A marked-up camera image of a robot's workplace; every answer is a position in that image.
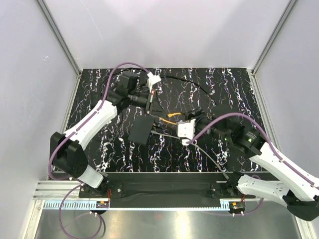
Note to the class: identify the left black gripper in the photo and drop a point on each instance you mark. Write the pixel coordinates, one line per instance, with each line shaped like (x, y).
(154, 107)

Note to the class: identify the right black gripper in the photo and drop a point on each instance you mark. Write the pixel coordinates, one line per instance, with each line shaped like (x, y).
(195, 113)

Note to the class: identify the black cable gold connector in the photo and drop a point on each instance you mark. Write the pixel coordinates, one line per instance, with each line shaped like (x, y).
(177, 96)

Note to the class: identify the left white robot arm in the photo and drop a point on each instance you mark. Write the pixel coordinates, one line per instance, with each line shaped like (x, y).
(67, 149)

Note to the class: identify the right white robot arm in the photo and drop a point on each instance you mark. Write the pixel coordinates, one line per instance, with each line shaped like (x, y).
(296, 189)

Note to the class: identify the black marble pattern mat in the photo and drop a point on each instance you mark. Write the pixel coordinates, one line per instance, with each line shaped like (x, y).
(231, 88)

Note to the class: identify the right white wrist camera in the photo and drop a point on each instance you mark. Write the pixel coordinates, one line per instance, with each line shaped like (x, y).
(185, 131)

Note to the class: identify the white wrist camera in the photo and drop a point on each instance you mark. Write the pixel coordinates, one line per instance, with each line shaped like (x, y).
(151, 80)
(185, 131)

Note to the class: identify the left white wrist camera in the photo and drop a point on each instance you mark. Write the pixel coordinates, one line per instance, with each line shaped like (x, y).
(151, 80)

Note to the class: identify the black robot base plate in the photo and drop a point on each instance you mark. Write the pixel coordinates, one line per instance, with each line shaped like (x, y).
(197, 183)

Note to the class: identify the white slotted cable duct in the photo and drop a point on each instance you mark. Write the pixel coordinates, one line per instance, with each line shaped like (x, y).
(114, 205)

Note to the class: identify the left aluminium frame post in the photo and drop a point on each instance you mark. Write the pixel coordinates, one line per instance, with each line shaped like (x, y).
(58, 35)

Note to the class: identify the aluminium frame post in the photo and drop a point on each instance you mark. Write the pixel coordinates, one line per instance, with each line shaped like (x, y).
(58, 35)
(274, 35)

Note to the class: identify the aluminium front rail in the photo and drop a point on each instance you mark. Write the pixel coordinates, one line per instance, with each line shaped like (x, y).
(49, 190)

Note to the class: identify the right aluminium frame post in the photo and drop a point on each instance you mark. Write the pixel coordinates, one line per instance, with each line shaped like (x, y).
(274, 35)

